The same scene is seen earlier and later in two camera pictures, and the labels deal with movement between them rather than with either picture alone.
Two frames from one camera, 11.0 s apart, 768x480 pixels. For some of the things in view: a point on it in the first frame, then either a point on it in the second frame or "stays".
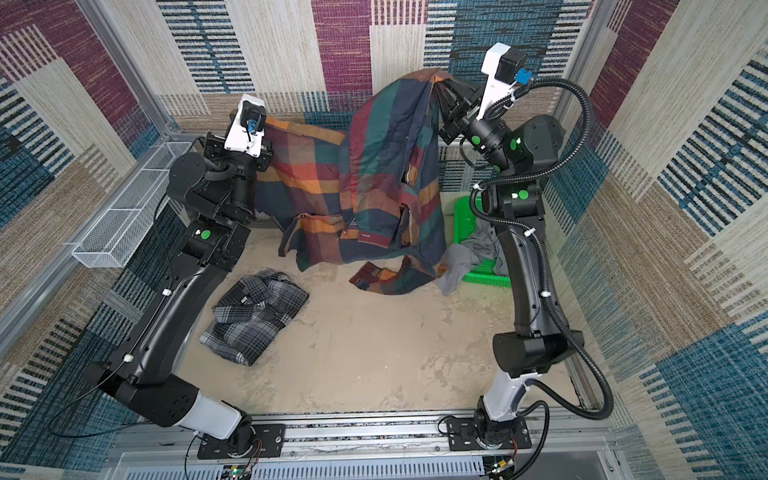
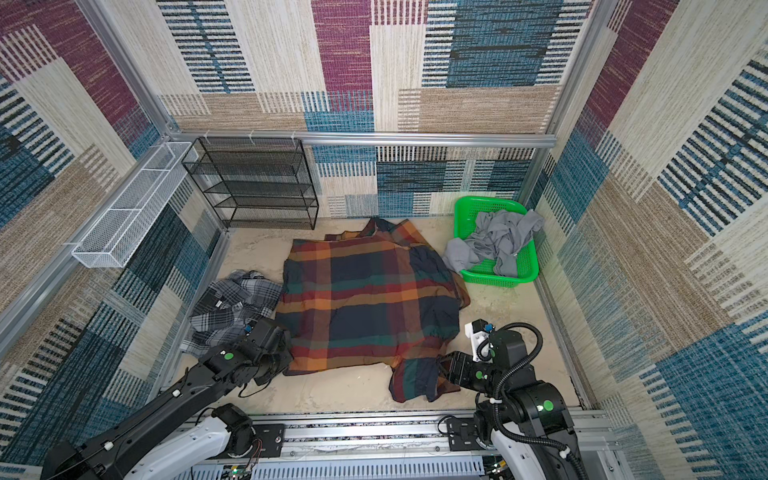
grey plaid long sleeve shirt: [252, 314] stays
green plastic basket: [482, 272] stays
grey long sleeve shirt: [458, 261] stays
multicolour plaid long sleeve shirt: [371, 194] -> [383, 299]
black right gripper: [455, 100] -> [460, 367]
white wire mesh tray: [110, 242] stays
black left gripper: [212, 153] -> [287, 360]
